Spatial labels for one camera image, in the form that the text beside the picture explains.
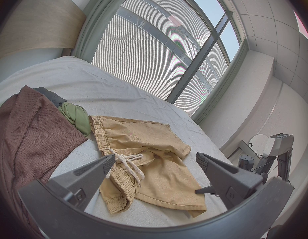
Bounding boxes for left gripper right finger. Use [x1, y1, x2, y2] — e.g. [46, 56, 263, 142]
[195, 152, 264, 211]

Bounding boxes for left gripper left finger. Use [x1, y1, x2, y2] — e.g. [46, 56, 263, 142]
[47, 154, 116, 211]

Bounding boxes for tan shorts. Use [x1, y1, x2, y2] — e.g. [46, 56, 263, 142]
[89, 115, 207, 218]

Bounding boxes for bed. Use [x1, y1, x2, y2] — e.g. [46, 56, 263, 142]
[0, 0, 234, 230]

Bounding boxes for brown garment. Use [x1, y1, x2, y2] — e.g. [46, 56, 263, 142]
[0, 85, 88, 239]

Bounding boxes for green garment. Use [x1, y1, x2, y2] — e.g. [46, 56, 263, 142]
[58, 102, 91, 137]

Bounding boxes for black garment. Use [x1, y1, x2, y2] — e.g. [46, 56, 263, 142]
[33, 86, 68, 108]

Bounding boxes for window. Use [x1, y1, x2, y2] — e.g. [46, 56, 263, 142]
[90, 0, 246, 116]

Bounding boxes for square ceiling light panel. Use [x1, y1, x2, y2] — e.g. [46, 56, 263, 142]
[293, 11, 308, 44]

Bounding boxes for round wall mirror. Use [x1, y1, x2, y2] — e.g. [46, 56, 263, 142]
[249, 134, 268, 156]

